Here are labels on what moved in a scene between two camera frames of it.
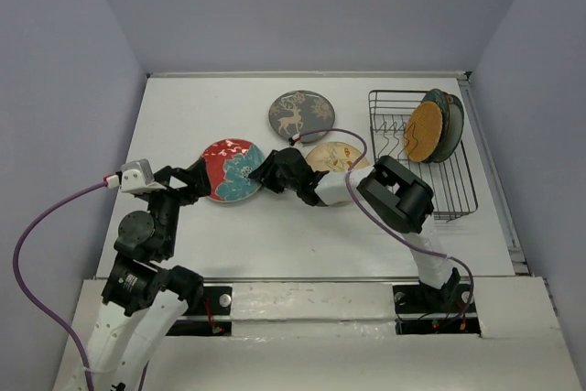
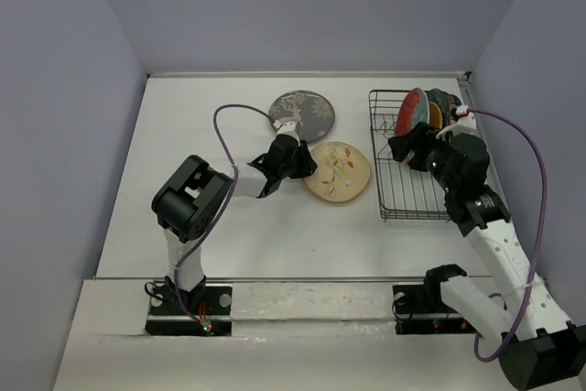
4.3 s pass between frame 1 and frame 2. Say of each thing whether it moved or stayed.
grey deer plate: stayed
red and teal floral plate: moved
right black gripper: moved
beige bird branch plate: stayed
